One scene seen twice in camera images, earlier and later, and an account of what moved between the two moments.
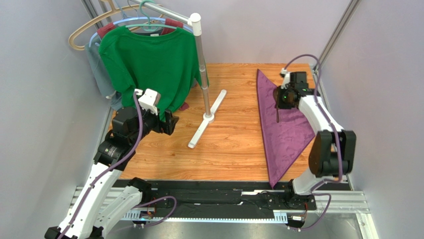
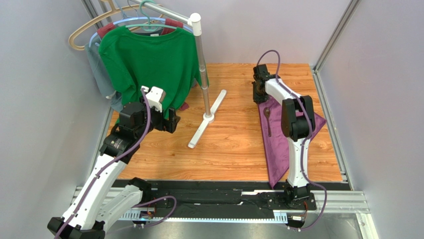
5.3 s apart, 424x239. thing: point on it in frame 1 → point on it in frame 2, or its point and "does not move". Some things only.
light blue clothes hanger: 125,19 does not move
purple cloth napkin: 287,140 does not move
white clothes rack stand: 195,20 does not move
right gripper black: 278,99 → 259,88
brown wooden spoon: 275,96 → 266,113
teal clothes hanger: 149,27 does not move
